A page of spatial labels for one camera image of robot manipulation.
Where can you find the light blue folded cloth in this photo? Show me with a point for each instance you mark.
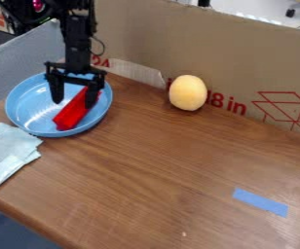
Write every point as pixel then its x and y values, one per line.
pixel 18 150

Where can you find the black computer tower with lights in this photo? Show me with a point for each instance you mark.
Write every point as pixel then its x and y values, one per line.
pixel 26 14

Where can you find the grey fabric panel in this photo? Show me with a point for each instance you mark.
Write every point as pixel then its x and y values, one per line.
pixel 26 52

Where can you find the blue tape strip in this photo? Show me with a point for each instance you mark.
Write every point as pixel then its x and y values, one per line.
pixel 261 202

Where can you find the brown cardboard box wall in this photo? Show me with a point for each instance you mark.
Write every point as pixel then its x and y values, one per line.
pixel 247 59

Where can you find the light blue plate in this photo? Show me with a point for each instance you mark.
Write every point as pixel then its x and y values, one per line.
pixel 32 109

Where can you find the yellow round fruit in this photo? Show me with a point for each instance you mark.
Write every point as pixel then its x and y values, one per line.
pixel 188 93

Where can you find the red rectangular block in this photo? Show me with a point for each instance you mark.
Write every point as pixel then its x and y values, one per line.
pixel 73 112

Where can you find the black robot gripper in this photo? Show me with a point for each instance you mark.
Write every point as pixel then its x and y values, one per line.
pixel 76 71

